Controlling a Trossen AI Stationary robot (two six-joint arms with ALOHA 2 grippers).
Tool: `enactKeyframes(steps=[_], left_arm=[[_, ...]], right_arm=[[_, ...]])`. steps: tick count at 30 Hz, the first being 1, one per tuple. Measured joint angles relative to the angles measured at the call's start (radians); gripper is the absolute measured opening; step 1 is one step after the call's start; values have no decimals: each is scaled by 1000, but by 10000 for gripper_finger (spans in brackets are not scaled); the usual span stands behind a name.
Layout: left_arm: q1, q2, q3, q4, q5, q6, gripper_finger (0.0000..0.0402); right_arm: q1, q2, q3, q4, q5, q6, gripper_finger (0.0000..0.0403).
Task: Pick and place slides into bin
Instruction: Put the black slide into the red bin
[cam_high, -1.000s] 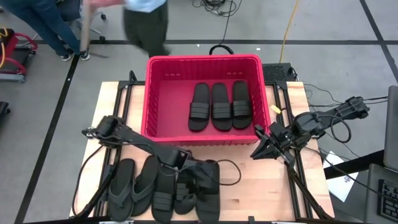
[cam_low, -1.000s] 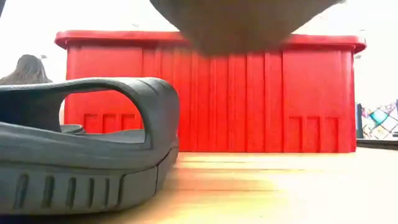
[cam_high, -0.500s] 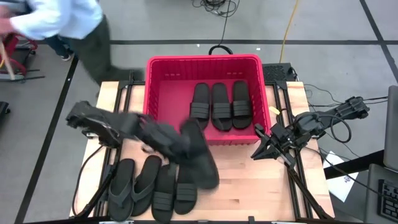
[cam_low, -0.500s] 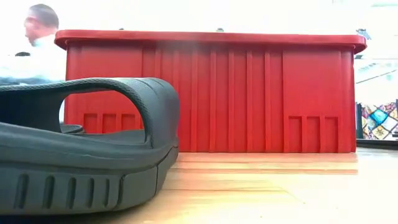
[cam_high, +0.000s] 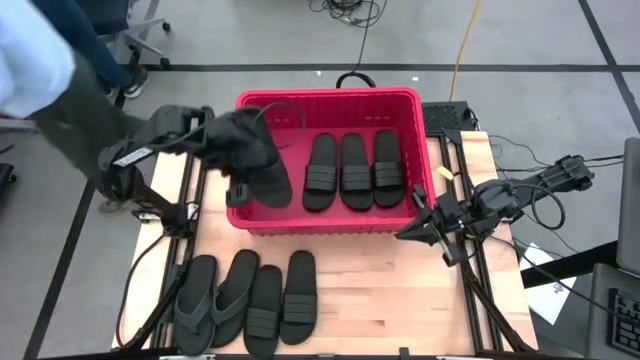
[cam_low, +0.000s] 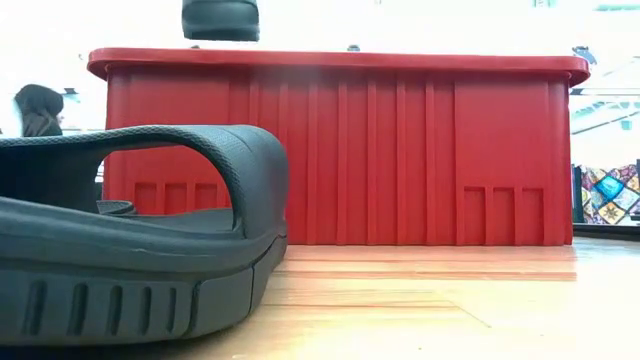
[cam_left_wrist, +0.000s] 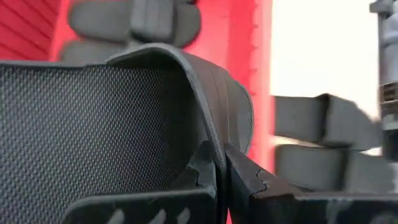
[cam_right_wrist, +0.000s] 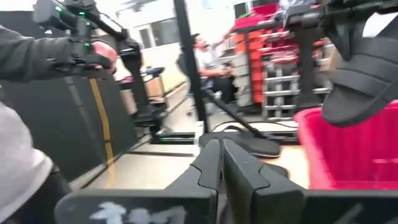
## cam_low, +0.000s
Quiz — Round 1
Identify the person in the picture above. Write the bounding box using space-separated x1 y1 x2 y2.
13 83 66 139

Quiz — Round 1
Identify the colourful patterned panel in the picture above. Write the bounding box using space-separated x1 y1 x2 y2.
579 162 640 226

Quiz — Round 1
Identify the red plastic bin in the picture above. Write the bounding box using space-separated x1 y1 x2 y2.
87 47 592 247

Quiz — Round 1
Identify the black ribbed-strap slide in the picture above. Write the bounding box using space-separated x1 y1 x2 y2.
96 199 137 216
0 123 290 347
180 0 261 43

